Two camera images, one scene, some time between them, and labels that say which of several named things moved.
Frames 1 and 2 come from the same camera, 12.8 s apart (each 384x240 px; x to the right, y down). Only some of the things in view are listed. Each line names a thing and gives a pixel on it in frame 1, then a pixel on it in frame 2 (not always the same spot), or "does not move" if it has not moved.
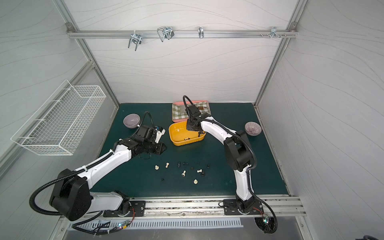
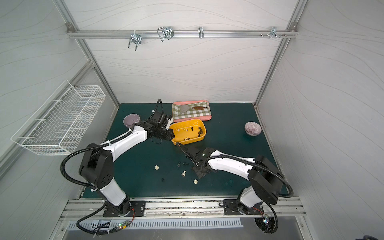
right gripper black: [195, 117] to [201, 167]
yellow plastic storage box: [180, 136] does not move
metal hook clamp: [201, 32] does not move
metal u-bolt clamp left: [135, 38] does not move
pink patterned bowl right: [253, 128] does not move
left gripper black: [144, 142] to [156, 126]
